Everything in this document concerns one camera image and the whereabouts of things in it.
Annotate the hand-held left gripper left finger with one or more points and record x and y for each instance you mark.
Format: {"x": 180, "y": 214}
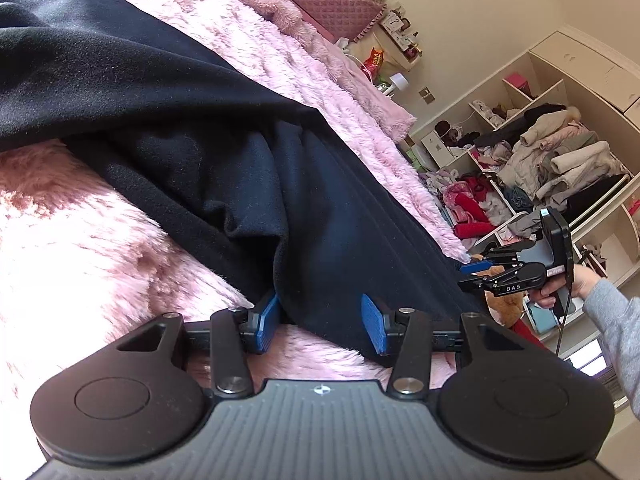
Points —
{"x": 267, "y": 321}

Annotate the person's right forearm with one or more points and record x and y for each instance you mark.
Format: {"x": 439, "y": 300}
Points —
{"x": 617, "y": 340}

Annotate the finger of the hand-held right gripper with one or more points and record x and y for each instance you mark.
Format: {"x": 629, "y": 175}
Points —
{"x": 505, "y": 280}
{"x": 495, "y": 251}

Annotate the wall socket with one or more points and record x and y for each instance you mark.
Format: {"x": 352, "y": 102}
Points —
{"x": 426, "y": 94}

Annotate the brown teddy bear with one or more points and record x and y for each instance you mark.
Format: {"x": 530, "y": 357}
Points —
{"x": 506, "y": 308}

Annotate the white bedside shelf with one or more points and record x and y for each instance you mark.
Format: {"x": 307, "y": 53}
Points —
{"x": 400, "y": 35}

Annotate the pink fluffy blanket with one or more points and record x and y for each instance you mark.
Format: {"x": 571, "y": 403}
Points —
{"x": 75, "y": 260}

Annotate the white shelving unit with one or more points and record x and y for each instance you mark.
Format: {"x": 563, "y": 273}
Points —
{"x": 575, "y": 80}

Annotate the red snack bag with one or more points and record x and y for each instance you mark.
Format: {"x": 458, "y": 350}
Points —
{"x": 376, "y": 59}

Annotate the person's right hand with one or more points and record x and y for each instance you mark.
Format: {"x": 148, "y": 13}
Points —
{"x": 582, "y": 284}

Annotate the pile of clothes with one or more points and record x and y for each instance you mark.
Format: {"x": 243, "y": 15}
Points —
{"x": 540, "y": 160}

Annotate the black pants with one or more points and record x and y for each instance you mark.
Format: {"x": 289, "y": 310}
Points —
{"x": 150, "y": 85}

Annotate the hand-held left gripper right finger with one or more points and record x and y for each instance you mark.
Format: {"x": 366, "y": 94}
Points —
{"x": 374, "y": 324}

